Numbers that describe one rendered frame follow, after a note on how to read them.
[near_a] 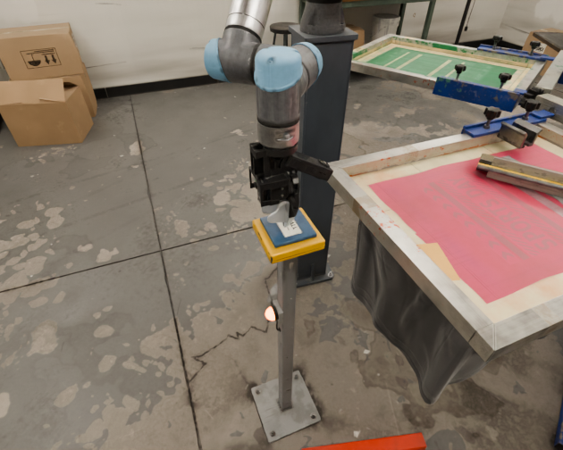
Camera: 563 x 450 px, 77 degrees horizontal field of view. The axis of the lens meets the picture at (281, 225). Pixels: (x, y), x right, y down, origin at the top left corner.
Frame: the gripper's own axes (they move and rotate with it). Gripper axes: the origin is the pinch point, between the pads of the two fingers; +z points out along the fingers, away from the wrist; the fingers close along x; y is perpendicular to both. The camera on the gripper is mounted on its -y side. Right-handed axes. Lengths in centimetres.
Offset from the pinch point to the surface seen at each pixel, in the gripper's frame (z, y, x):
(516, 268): 2.3, -38.3, 28.1
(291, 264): 12.5, -0.4, 2.0
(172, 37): 46, -21, -368
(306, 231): 1.2, -3.1, 3.5
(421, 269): -1.1, -17.5, 23.4
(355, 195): -1.1, -18.1, -1.6
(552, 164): 2, -81, 3
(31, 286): 98, 103, -106
